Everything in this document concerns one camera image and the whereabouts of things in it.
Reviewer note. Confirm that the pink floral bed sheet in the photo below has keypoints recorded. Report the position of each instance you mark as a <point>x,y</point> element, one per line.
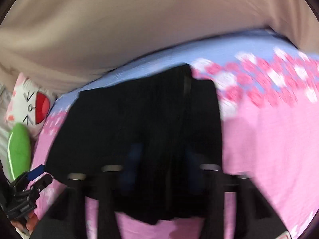
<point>261,139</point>

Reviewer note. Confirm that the beige cloth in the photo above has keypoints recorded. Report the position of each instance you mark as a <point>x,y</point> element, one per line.
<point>149,22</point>

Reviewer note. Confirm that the green plush pillow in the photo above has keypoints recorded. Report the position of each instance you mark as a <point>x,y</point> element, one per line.
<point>19,149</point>

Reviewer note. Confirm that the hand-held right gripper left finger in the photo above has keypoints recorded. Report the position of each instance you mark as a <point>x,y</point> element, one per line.
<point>128,164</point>

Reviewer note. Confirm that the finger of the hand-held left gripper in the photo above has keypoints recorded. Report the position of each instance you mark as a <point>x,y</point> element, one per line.
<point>43,181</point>
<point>36,172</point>

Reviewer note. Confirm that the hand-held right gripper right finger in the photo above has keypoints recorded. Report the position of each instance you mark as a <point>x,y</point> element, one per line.
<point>195,171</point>

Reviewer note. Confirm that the black pants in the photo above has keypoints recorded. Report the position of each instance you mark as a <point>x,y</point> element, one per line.
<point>139,109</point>

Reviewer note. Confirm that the white cartoon face pillow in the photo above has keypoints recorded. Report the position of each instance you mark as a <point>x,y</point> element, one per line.
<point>25,102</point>

